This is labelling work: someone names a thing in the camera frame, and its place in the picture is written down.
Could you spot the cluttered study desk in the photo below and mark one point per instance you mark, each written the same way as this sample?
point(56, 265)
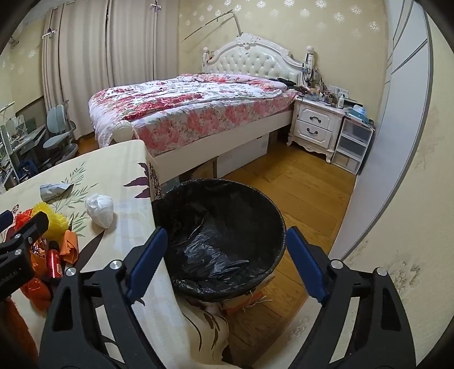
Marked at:
point(24, 136)

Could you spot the white wardrobe door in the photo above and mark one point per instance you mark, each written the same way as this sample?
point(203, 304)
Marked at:
point(397, 106)

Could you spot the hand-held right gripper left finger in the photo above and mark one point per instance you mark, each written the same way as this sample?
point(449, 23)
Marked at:
point(149, 259)

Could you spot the grey desk chair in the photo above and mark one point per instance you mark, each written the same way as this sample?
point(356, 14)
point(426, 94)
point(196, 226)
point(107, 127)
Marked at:
point(56, 117)

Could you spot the yellow foam fruit net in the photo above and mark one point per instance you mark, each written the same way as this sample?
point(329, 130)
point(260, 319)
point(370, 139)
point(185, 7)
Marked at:
point(55, 223)

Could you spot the cluster of toiletry bottles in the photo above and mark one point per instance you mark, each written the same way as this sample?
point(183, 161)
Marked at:
point(322, 92)

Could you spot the wall air conditioner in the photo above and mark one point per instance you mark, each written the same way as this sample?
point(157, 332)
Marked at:
point(13, 42)

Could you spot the clear plastic drawer unit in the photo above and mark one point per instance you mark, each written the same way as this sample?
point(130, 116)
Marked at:
point(354, 142)

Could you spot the dark clothes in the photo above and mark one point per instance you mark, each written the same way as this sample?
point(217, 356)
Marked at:
point(283, 82)

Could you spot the orange wrapper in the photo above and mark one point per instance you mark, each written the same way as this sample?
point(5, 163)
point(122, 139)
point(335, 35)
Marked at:
point(69, 244)

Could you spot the white bed frame with headboard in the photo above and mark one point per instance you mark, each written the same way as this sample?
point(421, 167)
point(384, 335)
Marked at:
point(255, 60)

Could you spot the beige pleated curtain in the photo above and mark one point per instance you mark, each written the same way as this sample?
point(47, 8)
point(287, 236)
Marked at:
point(78, 71)
point(142, 42)

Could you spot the black-lined waste bin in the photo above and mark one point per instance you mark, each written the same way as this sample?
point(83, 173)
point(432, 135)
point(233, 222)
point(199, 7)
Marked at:
point(212, 213)

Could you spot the orange mesh bag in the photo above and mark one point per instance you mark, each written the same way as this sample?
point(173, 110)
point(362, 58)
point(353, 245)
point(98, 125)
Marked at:
point(35, 287)

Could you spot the white crumpled plastic bag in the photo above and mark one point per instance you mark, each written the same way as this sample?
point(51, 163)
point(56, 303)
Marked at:
point(99, 211)

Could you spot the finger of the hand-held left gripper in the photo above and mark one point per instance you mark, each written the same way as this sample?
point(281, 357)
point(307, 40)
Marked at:
point(35, 223)
point(5, 218)

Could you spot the pink floral blanket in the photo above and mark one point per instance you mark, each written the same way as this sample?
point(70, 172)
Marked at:
point(184, 103)

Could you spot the floral tablecloth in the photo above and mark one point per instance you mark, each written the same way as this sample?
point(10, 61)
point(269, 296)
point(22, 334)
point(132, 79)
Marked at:
point(117, 170)

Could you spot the white nightstand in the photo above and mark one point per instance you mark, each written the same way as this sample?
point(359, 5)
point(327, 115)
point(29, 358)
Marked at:
point(315, 124)

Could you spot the red can with black cap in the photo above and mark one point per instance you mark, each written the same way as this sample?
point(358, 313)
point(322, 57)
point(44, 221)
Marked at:
point(54, 262)

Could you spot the brown cardboard box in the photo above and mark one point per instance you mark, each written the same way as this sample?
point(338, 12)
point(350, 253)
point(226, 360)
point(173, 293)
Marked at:
point(205, 170)

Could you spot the white storage box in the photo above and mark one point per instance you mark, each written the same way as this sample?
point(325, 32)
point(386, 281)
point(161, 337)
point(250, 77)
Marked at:
point(241, 156)

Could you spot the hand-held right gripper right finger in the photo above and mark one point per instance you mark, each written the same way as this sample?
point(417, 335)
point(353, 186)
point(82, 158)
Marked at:
point(306, 262)

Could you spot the grey crumpled wrapper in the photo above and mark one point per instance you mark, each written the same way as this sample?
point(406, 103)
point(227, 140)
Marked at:
point(53, 191)

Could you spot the blue tissue box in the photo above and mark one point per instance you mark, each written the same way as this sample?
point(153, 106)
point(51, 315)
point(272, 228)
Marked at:
point(360, 113)

